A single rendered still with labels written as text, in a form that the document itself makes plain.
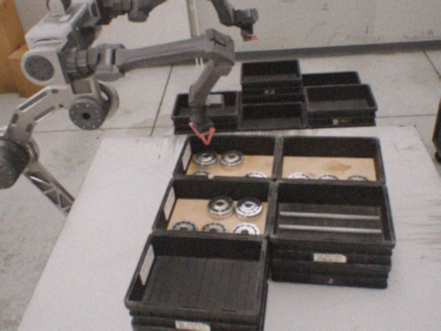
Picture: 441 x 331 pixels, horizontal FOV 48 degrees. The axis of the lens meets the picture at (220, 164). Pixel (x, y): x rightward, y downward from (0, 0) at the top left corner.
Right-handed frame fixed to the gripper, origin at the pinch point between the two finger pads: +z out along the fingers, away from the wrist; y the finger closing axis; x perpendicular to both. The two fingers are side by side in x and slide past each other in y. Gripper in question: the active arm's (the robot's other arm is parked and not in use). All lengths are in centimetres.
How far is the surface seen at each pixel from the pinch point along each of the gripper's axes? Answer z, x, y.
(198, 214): 11.6, 17.7, -27.9
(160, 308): 1, 48, -67
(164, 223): 7.5, 31.8, -29.3
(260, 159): 12.0, -19.7, -11.9
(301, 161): 12.0, -33.5, -22.7
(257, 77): 48, -93, 111
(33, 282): 95, 89, 59
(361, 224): 12, -29, -65
